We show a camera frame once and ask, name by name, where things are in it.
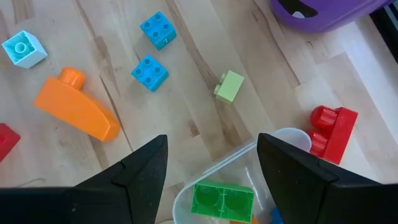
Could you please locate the orange wedge block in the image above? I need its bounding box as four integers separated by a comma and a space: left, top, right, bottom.
229, 215, 259, 224

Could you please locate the dark red cube brick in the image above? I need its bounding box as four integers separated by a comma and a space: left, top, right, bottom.
0, 123, 21, 163

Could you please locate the green two-stud brick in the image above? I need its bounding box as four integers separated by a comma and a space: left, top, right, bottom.
190, 179, 255, 224

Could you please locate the blue plastic piece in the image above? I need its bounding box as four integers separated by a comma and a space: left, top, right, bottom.
268, 207, 284, 224

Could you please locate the pale teal square brick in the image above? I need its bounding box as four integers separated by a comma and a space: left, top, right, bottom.
1, 29, 49, 70

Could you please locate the purple bucket with face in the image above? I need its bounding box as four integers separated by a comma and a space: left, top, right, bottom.
269, 0, 397, 34

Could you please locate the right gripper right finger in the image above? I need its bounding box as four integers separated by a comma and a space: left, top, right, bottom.
256, 133, 398, 224

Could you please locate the orange sloped brick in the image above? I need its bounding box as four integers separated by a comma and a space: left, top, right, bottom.
33, 67, 121, 142

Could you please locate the pale green small brick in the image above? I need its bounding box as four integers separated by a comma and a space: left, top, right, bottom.
213, 69, 245, 105

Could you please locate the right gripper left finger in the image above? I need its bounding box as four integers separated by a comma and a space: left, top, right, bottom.
0, 134, 169, 224

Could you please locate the clear plastic container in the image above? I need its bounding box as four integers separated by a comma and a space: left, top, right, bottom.
172, 127, 313, 224

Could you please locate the blue four-stud brick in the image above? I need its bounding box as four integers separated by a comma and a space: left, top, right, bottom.
139, 11, 177, 52
130, 54, 170, 93

